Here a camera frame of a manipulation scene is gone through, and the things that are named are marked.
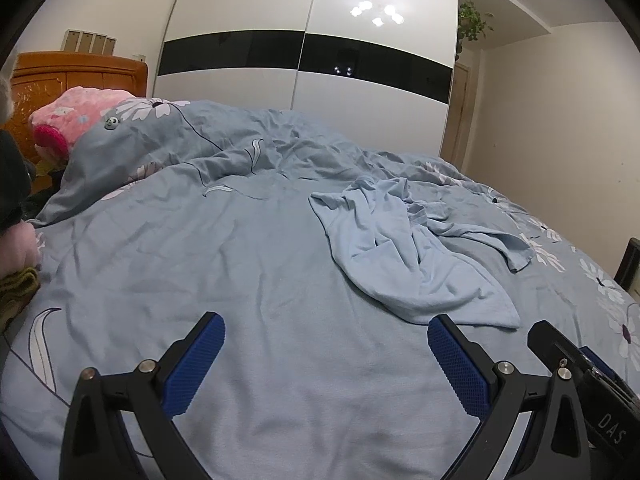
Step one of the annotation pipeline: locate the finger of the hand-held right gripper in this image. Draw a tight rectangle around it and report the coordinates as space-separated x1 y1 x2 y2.
527 320 592 379
580 346 623 386

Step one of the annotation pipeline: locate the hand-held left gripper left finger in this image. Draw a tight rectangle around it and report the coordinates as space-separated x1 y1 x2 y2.
59 311 227 480

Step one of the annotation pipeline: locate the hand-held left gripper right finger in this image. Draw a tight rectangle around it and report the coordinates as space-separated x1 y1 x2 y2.
426 313 593 480

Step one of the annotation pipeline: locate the light blue t-shirt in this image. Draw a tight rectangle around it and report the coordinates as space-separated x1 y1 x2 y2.
308 176 533 330

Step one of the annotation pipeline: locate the blue floral duvet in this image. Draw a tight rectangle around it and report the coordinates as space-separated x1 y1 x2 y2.
0 97 640 480

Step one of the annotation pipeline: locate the olive knit cloth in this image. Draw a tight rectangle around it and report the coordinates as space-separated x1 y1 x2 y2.
0 266 42 331

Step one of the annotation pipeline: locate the pale pink cloth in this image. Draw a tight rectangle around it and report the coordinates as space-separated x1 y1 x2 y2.
0 220 43 278

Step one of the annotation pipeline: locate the beige wooden door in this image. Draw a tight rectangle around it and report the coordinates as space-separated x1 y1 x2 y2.
440 62 473 161

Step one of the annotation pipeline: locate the dark cloth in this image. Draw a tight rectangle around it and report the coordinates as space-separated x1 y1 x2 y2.
0 127 36 228

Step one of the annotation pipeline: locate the magenta knit cloth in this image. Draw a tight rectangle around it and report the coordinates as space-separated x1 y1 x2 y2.
34 124 70 153

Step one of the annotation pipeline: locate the pink floral blanket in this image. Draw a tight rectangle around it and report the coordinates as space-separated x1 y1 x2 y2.
28 86 146 163

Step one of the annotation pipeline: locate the wooden headboard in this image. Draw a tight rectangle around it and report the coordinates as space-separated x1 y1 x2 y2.
10 51 150 171

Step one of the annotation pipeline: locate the beige fuzzy cloth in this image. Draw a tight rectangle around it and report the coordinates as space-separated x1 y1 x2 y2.
0 72 15 123

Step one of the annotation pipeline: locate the green hanging plant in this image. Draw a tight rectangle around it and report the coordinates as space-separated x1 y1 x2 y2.
457 0 496 56

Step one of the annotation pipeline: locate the white wardrobe with black band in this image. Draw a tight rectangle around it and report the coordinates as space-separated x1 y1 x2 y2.
151 0 460 158

